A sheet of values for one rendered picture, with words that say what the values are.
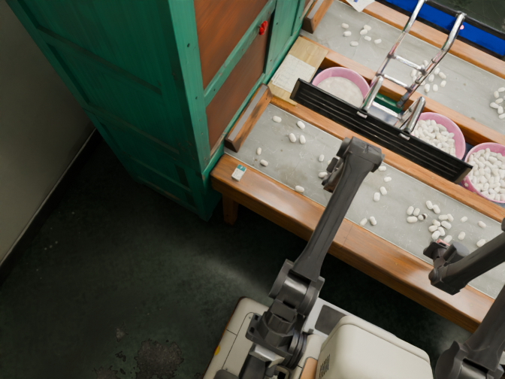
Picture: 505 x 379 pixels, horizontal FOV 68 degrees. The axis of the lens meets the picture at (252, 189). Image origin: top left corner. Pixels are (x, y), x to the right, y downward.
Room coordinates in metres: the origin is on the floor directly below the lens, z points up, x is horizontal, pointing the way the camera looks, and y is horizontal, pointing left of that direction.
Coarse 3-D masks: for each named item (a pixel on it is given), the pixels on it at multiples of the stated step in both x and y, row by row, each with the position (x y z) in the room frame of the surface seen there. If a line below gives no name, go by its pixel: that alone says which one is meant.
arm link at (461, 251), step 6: (450, 246) 0.33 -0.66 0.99; (456, 246) 0.33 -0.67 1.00; (462, 246) 0.34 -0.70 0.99; (444, 252) 0.31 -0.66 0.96; (450, 252) 0.31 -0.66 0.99; (456, 252) 0.30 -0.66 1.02; (462, 252) 0.31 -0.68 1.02; (468, 252) 0.32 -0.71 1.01; (444, 258) 0.29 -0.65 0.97; (450, 258) 0.29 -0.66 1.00; (456, 258) 0.29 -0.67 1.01; (462, 258) 0.29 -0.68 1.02; (444, 264) 0.27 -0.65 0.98; (432, 270) 0.25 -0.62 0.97; (432, 276) 0.22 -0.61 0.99
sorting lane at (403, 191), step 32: (256, 128) 0.75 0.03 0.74; (288, 128) 0.78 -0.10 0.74; (256, 160) 0.60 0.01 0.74; (288, 160) 0.63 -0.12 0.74; (320, 192) 0.52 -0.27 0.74; (416, 192) 0.60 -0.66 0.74; (384, 224) 0.44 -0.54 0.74; (416, 224) 0.46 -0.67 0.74; (416, 256) 0.33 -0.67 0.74; (480, 288) 0.26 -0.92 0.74
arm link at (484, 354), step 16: (496, 304) 0.13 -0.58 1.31; (496, 320) 0.09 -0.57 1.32; (480, 336) 0.05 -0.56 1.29; (496, 336) 0.06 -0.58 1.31; (448, 352) 0.01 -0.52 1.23; (464, 352) 0.01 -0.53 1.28; (480, 352) 0.02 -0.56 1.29; (496, 352) 0.03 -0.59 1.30; (448, 368) -0.03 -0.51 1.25; (496, 368) -0.01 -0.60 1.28
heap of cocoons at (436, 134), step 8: (424, 120) 0.95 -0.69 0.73; (432, 120) 0.95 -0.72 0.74; (416, 128) 0.90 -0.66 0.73; (424, 128) 0.90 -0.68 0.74; (432, 128) 0.91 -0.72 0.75; (440, 128) 0.92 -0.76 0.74; (416, 136) 0.85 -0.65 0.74; (424, 136) 0.86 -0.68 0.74; (432, 136) 0.87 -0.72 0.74; (440, 136) 0.87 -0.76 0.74; (448, 136) 0.88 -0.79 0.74; (432, 144) 0.83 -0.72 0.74; (440, 144) 0.84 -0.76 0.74; (448, 144) 0.84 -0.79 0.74; (448, 152) 0.81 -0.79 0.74
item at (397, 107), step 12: (420, 0) 1.18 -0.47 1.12; (408, 24) 1.07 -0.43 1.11; (456, 24) 1.10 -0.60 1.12; (456, 36) 1.06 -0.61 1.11; (396, 48) 1.05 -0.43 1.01; (444, 48) 1.01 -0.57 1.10; (384, 60) 1.06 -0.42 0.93; (432, 60) 1.01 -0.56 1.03; (372, 84) 1.05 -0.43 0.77; (420, 84) 1.00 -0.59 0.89; (384, 96) 1.04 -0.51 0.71; (408, 96) 1.00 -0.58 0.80; (396, 108) 1.00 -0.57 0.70
